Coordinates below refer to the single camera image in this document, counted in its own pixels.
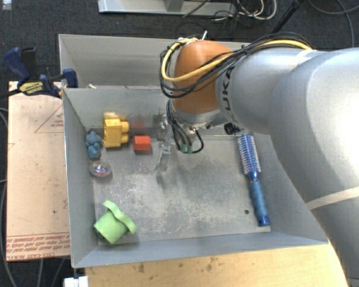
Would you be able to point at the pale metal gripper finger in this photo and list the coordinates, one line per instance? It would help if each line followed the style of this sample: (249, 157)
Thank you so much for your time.
(164, 157)
(164, 130)

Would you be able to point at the small red block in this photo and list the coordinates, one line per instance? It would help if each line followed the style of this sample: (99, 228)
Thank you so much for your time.
(141, 143)

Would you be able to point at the yellow toy building block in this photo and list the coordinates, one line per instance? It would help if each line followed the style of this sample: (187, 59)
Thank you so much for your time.
(113, 131)

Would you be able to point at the grey metal bin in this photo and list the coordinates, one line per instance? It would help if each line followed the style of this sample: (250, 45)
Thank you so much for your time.
(197, 196)

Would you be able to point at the clear iridescent ball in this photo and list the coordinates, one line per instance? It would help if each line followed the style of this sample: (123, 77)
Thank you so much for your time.
(100, 169)

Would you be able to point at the blue hairbrush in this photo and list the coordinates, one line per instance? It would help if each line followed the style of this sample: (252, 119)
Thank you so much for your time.
(252, 163)

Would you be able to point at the blue toy bear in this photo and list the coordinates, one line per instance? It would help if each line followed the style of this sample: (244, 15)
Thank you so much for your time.
(93, 145)

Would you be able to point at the green plastic cup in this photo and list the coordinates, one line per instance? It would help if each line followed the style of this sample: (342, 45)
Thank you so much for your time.
(112, 224)

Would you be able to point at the brown cardboard board red print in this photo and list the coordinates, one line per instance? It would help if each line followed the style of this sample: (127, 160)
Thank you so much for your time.
(36, 175)

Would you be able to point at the black cylinder on white bracket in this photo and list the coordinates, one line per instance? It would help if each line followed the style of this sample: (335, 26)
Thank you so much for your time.
(231, 128)

